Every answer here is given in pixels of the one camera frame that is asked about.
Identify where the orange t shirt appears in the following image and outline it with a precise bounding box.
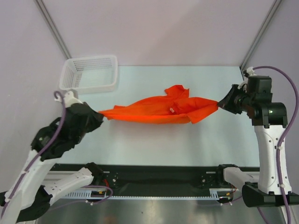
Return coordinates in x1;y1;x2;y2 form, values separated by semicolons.
99;85;218;124

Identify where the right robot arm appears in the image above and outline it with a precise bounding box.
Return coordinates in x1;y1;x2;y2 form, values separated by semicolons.
215;75;299;208

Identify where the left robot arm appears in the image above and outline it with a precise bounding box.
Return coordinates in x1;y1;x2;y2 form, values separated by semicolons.
0;103;104;224

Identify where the white plastic mesh basket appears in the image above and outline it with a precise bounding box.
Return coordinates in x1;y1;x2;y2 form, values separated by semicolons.
59;55;118;94

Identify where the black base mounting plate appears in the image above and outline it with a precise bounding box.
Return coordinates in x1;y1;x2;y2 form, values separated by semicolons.
76;164;243;197

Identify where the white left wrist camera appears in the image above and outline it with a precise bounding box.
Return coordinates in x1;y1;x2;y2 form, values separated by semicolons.
54;89;83;108

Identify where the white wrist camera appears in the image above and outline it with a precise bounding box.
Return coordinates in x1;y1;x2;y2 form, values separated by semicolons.
54;89;83;108
238;67;256;91

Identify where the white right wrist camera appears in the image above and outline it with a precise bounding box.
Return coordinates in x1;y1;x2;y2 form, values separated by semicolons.
238;67;256;91

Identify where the right aluminium corner post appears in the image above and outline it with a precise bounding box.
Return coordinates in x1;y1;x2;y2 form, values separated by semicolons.
239;0;284;70

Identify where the aluminium corner post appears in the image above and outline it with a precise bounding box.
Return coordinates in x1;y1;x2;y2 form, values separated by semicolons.
34;0;71;60
239;0;284;70

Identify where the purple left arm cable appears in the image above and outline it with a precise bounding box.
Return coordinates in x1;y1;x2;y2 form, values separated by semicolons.
0;91;114;224

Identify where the aluminium extrusion rail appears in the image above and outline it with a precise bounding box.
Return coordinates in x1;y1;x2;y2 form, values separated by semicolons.
43;170;93;191

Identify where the left aluminium corner post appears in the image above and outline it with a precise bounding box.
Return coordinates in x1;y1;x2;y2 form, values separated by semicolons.
34;0;71;60

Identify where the slotted grey cable duct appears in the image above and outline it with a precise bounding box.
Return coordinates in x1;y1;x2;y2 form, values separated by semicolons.
62;189;232;201

